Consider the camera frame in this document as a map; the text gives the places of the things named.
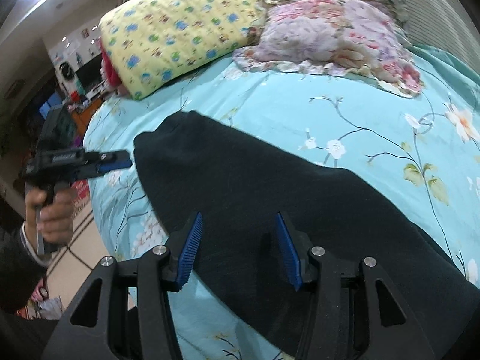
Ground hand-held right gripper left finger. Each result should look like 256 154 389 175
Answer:
40 212 205 360

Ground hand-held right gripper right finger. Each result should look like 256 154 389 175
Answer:
262 211 436 360

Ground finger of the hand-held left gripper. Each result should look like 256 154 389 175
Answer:
83 150 130 162
75 159 133 181

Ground black pants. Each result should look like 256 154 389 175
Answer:
133 110 480 358

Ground person's left forearm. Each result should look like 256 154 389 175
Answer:
0 220 50 320

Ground person's left hand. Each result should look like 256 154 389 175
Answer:
24 187 76 245

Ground wooden desk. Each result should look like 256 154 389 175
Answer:
70 97 106 136

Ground black television screen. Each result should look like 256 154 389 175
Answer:
75 53 104 89

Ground red pink cloth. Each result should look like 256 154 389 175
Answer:
99 39 121 88

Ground yellow bear-print pillow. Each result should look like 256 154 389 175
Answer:
98 0 269 101

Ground pink floral ruffled pillow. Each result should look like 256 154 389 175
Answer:
232 0 427 99

